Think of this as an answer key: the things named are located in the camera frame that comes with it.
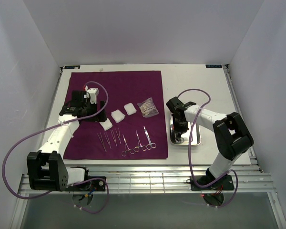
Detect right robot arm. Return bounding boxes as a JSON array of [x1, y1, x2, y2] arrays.
[[166, 96, 254, 189]]

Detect left blue label sticker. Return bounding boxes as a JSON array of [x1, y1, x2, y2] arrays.
[[64, 65, 81, 70]]

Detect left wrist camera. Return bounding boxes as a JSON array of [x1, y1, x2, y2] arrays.
[[85, 87, 99, 104]]

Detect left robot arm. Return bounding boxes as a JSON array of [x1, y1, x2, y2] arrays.
[[27, 88, 106, 191]]

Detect steel forceps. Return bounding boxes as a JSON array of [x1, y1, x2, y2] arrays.
[[134, 130, 147, 153], [121, 135, 134, 157]]

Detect right blue label sticker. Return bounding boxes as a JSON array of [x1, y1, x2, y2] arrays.
[[205, 64, 222, 69]]

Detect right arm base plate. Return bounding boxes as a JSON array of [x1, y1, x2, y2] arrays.
[[186, 175, 235, 191]]

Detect purple cloth mat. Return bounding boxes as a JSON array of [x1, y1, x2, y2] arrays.
[[63, 71, 168, 160]]

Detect gauze pad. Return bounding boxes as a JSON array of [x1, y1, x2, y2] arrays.
[[111, 109, 125, 123], [100, 118, 113, 131], [123, 103, 137, 115]]

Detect left gauze pad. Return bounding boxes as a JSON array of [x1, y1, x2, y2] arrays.
[[100, 118, 113, 131]]

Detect middle gauze pad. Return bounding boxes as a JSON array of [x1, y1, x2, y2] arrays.
[[111, 109, 125, 123]]

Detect blue label sticker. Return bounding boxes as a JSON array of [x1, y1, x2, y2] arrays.
[[64, 65, 81, 70], [205, 64, 222, 69]]

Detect right gauze pad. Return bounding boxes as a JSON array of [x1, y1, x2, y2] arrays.
[[123, 103, 137, 115]]

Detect stainless steel tray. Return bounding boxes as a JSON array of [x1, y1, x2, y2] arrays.
[[169, 112, 201, 146]]

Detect steel scissors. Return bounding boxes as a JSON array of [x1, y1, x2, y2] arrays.
[[143, 126, 156, 150], [175, 134, 184, 144]]

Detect clear plastic packet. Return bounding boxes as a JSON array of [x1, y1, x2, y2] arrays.
[[137, 97, 159, 118]]

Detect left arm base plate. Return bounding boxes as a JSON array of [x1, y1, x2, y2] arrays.
[[65, 176, 107, 192]]

